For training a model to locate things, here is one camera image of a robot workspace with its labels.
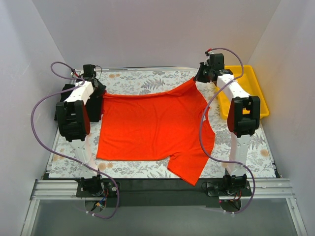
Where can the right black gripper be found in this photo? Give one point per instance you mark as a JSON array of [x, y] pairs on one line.
[[200, 74]]

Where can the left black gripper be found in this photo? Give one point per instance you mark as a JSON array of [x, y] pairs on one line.
[[99, 91]]

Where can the orange t-shirt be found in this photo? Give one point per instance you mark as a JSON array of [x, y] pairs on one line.
[[154, 127]]

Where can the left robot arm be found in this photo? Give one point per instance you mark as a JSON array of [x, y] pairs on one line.
[[80, 104]]

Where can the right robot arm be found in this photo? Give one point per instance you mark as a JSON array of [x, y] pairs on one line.
[[242, 122]]

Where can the folded black t-shirt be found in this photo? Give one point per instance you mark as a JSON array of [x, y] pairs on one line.
[[93, 105]]

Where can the yellow plastic bin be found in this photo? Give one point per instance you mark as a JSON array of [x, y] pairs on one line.
[[250, 84]]

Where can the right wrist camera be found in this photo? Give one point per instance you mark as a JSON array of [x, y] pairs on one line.
[[207, 54]]

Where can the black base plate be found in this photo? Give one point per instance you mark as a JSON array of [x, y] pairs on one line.
[[107, 196]]

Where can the aluminium frame rail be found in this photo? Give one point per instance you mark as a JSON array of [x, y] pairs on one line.
[[56, 211]]

